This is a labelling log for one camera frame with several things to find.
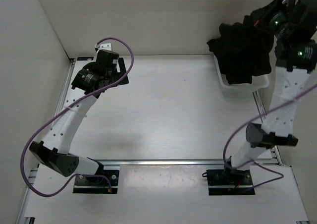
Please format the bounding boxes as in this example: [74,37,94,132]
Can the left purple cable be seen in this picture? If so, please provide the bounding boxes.
[20,37,135,197]

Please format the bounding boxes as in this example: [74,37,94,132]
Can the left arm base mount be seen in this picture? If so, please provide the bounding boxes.
[73,166,120,194]

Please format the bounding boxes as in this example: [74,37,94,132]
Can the dark label sticker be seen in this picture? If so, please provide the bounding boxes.
[77,56,94,61]

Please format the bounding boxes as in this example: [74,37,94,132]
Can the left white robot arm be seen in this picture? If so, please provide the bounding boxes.
[29,50,126,184]

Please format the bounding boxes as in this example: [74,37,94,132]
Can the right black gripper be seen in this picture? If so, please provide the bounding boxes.
[250,0,295,40]

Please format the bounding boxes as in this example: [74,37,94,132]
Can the aluminium front rail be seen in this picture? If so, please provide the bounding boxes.
[37,159,280,167]

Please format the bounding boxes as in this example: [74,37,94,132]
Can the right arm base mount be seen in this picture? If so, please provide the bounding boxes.
[202,162,255,196]

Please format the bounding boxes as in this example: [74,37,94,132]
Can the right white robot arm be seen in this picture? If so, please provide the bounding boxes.
[222,0,317,184]

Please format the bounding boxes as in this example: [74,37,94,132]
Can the black trousers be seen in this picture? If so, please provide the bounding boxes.
[207,0,280,85]

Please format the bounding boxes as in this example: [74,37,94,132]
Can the white plastic basket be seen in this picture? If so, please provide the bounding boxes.
[213,55,269,93]

